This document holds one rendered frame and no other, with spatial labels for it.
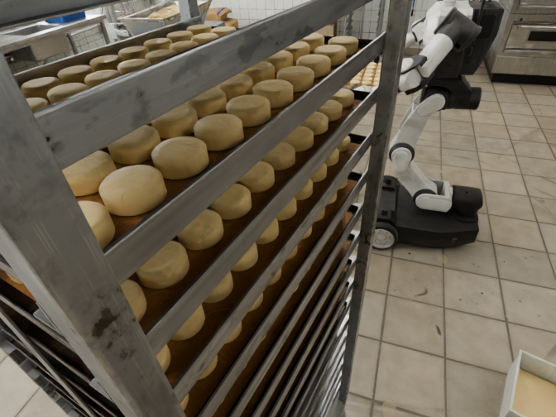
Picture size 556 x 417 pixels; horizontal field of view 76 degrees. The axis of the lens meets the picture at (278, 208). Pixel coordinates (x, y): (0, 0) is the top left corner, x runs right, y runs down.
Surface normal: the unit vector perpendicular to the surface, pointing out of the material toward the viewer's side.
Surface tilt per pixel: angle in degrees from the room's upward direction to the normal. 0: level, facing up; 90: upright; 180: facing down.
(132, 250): 90
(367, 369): 0
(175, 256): 0
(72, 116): 90
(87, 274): 90
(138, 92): 90
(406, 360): 0
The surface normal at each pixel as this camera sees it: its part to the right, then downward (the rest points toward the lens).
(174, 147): -0.05, -0.78
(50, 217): 0.86, 0.28
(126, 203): 0.14, 0.61
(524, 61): -0.30, 0.61
